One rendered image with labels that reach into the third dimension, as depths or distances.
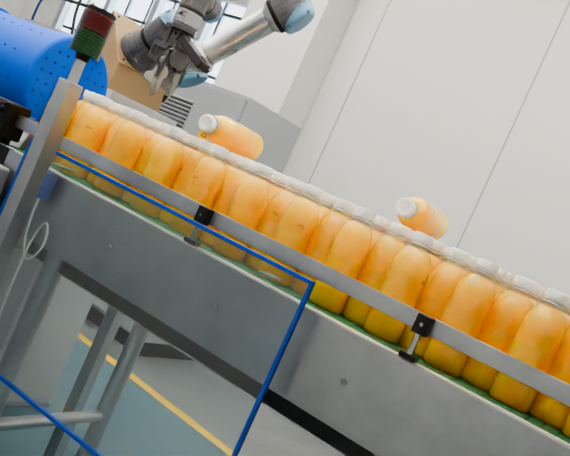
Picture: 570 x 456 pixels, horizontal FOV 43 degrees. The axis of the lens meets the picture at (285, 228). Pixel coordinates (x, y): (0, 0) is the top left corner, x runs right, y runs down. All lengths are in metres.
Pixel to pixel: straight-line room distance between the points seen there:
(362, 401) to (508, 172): 3.17
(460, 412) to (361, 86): 3.85
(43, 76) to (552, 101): 3.05
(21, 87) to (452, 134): 3.00
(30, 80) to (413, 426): 1.34
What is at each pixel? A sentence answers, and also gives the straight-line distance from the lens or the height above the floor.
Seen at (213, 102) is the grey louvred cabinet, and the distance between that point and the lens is 3.80.
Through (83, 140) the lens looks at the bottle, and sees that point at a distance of 1.80.
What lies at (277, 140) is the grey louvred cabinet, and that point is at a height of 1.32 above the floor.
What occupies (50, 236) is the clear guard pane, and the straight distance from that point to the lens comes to 1.64.
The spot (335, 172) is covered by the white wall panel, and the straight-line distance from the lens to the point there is 4.77.
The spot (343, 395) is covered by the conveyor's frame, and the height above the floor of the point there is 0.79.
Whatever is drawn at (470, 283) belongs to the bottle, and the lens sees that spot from 1.28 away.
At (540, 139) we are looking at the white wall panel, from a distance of 4.32.
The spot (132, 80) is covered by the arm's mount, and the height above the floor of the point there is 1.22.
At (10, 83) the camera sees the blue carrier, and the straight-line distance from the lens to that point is 2.09.
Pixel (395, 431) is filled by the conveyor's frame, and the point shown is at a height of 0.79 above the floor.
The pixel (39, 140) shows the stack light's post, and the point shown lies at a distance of 1.56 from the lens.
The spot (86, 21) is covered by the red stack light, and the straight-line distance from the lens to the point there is 1.56.
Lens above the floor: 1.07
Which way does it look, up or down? 2 degrees down
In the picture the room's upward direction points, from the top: 24 degrees clockwise
